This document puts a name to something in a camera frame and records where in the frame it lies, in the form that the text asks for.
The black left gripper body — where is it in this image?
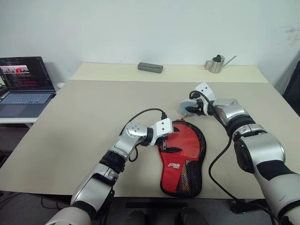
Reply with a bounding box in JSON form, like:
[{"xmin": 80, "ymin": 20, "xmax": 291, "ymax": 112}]
[{"xmin": 158, "ymin": 132, "xmax": 175, "ymax": 151}]

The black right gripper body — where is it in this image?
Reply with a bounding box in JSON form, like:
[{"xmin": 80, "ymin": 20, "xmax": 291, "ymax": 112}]
[{"xmin": 194, "ymin": 97, "xmax": 207, "ymax": 116}]

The grey blue zipper pull tab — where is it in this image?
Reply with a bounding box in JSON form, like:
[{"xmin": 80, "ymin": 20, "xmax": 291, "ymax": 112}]
[{"xmin": 179, "ymin": 99, "xmax": 200, "ymax": 117}]

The red black paddle case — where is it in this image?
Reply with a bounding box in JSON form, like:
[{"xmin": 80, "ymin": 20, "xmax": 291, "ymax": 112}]
[{"xmin": 156, "ymin": 113, "xmax": 207, "ymax": 198}]

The steel watering can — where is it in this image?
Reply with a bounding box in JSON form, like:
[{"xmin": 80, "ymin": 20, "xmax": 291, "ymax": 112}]
[{"xmin": 203, "ymin": 54, "xmax": 237, "ymax": 74}]

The grey rectangular pouch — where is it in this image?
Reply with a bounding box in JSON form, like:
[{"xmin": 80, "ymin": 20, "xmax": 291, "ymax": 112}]
[{"xmin": 137, "ymin": 62, "xmax": 164, "ymax": 75}]

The dark rounded shape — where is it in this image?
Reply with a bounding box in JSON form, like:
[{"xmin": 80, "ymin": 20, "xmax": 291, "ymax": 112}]
[
  {"xmin": 123, "ymin": 210, "xmax": 149, "ymax": 225},
  {"xmin": 180, "ymin": 207, "xmax": 207, "ymax": 225}
]

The open grey laptop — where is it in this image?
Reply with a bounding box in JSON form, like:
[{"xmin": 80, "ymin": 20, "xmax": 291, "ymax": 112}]
[{"xmin": 0, "ymin": 56, "xmax": 57, "ymax": 118}]

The white side table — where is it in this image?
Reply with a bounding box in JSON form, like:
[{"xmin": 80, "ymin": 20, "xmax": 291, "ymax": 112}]
[{"xmin": 0, "ymin": 116, "xmax": 38, "ymax": 128}]

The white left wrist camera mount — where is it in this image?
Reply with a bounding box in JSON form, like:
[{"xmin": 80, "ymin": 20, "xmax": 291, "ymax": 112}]
[{"xmin": 150, "ymin": 118, "xmax": 174, "ymax": 147}]

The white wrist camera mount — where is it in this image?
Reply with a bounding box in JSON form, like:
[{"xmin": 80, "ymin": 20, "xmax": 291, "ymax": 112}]
[
  {"xmin": 150, "ymin": 118, "xmax": 174, "ymax": 147},
  {"xmin": 195, "ymin": 82, "xmax": 216, "ymax": 116}
]

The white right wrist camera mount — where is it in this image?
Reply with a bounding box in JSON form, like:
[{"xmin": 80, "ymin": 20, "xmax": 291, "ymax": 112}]
[{"xmin": 195, "ymin": 82, "xmax": 216, "ymax": 116}]

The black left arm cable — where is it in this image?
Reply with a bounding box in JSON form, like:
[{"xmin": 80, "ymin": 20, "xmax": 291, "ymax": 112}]
[{"xmin": 120, "ymin": 108, "xmax": 167, "ymax": 162}]

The black table frame bracket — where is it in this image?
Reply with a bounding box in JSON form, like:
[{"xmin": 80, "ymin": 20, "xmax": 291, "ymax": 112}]
[{"xmin": 231, "ymin": 199, "xmax": 265, "ymax": 214}]

